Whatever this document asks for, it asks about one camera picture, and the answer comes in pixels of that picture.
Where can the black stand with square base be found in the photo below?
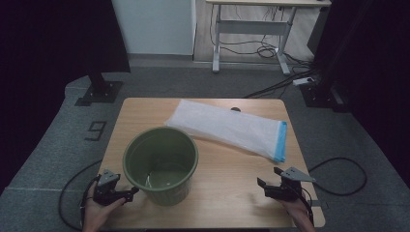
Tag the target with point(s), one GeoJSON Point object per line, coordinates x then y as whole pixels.
{"type": "Point", "coordinates": [101, 92]}

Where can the person's left hand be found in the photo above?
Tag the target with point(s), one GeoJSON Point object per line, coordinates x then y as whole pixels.
{"type": "Point", "coordinates": [96, 214]}

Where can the green plastic bin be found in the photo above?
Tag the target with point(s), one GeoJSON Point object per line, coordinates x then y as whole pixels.
{"type": "Point", "coordinates": [161, 151]}

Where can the black stand with dark base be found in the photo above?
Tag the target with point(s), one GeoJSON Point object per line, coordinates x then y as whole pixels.
{"type": "Point", "coordinates": [322, 95]}

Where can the black curtain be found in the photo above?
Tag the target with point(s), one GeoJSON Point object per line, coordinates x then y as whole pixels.
{"type": "Point", "coordinates": [380, 64]}
{"type": "Point", "coordinates": [38, 48]}

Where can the person's right hand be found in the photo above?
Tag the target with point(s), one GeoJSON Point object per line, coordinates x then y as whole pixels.
{"type": "Point", "coordinates": [298, 211]}

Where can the white metal-legged desk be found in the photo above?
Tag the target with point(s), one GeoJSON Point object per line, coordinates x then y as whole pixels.
{"type": "Point", "coordinates": [254, 27]}

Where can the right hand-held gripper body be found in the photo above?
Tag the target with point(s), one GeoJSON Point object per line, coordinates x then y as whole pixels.
{"type": "Point", "coordinates": [286, 190]}

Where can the white blue-edged plastic bag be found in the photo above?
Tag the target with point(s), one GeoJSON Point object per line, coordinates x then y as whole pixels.
{"type": "Point", "coordinates": [225, 127]}

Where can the white power strip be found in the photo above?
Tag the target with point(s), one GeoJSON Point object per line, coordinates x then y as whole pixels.
{"type": "Point", "coordinates": [303, 81]}

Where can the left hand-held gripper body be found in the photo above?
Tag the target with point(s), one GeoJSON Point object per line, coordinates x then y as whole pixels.
{"type": "Point", "coordinates": [106, 190]}

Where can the dark round table grommet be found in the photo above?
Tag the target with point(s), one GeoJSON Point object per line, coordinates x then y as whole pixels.
{"type": "Point", "coordinates": [235, 109]}

